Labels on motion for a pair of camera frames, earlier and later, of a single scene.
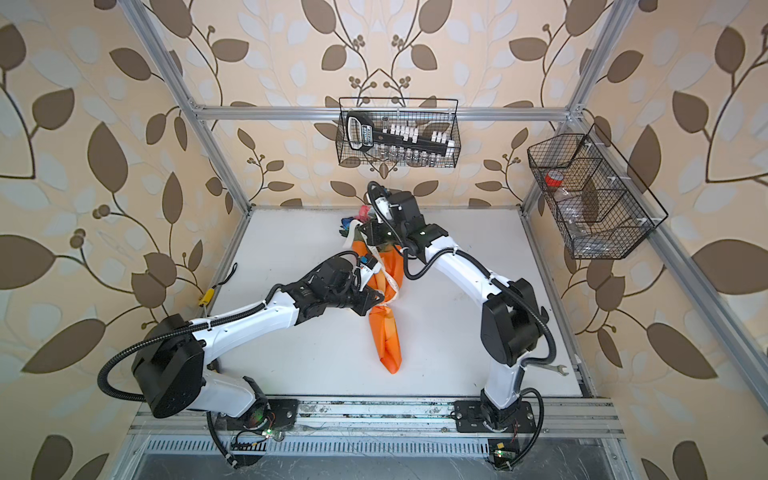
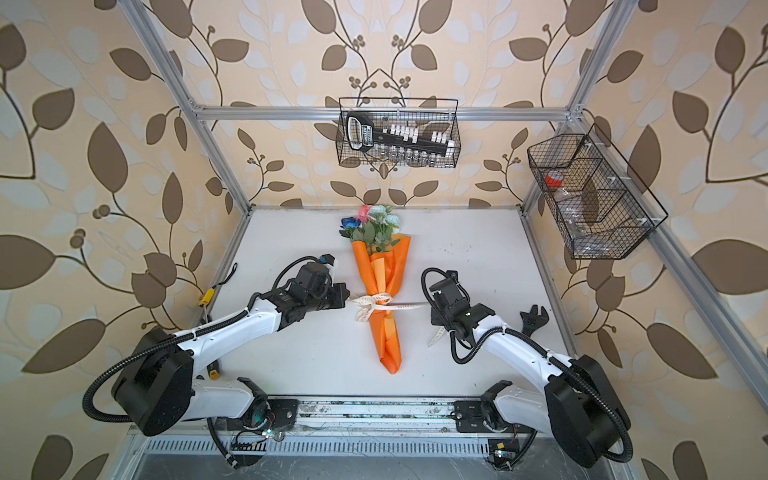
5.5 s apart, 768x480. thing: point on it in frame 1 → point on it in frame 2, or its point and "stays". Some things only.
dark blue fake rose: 345,224 stays
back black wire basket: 399,132 stays
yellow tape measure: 209,294 stays
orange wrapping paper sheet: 384,266 stays
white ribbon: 368,271 → 384,300
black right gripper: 373,231 → 435,314
